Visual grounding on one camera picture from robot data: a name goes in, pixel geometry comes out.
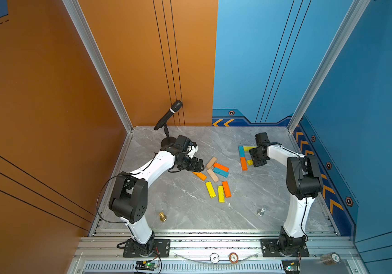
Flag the long orange block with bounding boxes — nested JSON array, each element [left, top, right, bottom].
[[213, 162, 229, 172]]

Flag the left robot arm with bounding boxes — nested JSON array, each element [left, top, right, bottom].
[[108, 145, 204, 246]]

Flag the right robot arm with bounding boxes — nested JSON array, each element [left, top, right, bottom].
[[249, 143, 323, 255]]

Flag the upper beige wooden block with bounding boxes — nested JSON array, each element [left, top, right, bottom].
[[206, 157, 217, 170]]

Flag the beige wooden block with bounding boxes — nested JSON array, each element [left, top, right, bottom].
[[206, 157, 217, 170], [207, 169, 219, 183]]

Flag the black microphone on stand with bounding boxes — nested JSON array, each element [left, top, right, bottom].
[[154, 100, 182, 147]]

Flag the lower beige wooden block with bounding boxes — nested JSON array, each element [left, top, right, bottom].
[[207, 169, 219, 183]]

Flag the orange block bottom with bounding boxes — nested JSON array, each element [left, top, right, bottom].
[[222, 181, 231, 198]]

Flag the silver chess piece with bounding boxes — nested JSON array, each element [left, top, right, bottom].
[[257, 207, 266, 216]]

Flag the brass chess piece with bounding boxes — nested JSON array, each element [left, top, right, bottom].
[[159, 212, 167, 222]]

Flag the left green circuit board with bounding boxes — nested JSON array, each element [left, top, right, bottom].
[[135, 260, 159, 272]]

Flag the green circuit board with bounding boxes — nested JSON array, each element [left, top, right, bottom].
[[282, 260, 301, 274], [135, 260, 159, 272]]

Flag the right green circuit board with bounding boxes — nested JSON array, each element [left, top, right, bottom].
[[282, 260, 301, 274]]

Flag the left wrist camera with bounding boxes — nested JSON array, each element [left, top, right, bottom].
[[174, 135, 198, 158]]

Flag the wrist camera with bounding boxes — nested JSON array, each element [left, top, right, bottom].
[[255, 132, 270, 147], [174, 135, 198, 158]]

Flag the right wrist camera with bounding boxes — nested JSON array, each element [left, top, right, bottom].
[[255, 132, 270, 147]]

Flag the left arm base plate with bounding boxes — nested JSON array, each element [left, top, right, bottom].
[[123, 238, 171, 258]]

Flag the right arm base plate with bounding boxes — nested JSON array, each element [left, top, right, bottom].
[[260, 236, 310, 258]]

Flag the aluminium front rail frame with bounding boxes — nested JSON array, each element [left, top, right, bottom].
[[68, 229, 368, 274]]

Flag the aluminium corner post right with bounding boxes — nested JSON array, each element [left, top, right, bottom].
[[287, 0, 370, 133]]

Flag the aluminium corner post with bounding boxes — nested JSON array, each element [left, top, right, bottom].
[[62, 0, 134, 134], [287, 0, 370, 133]]

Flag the aluminium corner post left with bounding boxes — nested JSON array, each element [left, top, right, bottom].
[[62, 0, 134, 134]]

